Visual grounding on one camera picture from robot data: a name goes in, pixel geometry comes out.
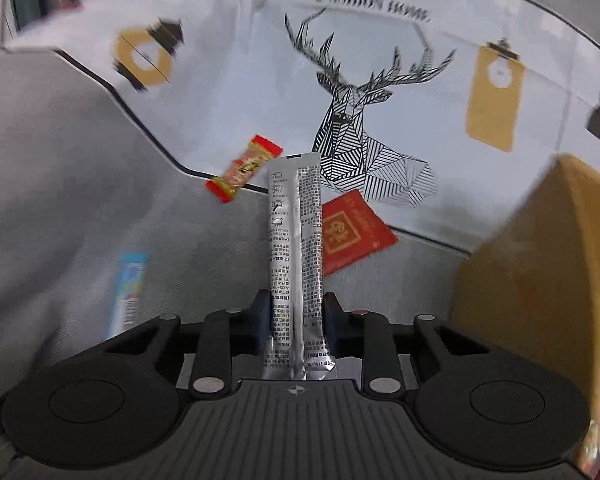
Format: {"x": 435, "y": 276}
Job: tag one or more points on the red square snack packet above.
{"x": 351, "y": 232}

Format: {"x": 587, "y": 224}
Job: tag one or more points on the light blue snack stick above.
{"x": 129, "y": 285}

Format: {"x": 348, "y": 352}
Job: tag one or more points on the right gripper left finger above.
{"x": 120, "y": 399}

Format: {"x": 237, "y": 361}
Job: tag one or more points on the brown cardboard box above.
{"x": 533, "y": 288}

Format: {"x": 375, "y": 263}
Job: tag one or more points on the red wrapped snack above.
{"x": 588, "y": 458}

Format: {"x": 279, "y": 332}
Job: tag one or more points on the silver stick snack packet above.
{"x": 296, "y": 348}

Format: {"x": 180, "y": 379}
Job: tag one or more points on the grey deer print sofa cover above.
{"x": 114, "y": 114}

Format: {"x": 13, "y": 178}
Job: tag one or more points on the red orange candy bar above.
{"x": 242, "y": 169}

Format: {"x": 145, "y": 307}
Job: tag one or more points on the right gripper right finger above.
{"x": 475, "y": 401}

